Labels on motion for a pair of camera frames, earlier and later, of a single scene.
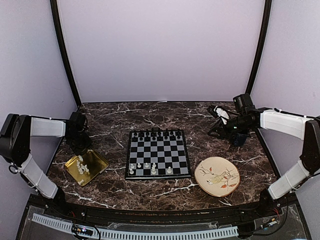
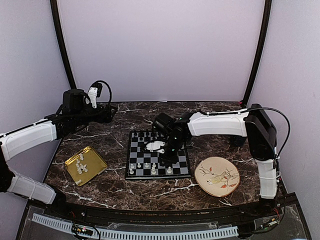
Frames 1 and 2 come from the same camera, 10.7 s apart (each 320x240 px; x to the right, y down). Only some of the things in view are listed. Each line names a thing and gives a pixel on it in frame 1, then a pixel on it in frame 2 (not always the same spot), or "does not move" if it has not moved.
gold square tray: x=84 y=167 does not move
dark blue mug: x=239 y=139 does not move
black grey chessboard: x=153 y=154 does not move
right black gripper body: x=241 y=124 -> x=174 y=143
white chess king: x=153 y=171 does not move
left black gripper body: x=80 y=144 -> x=81 y=117
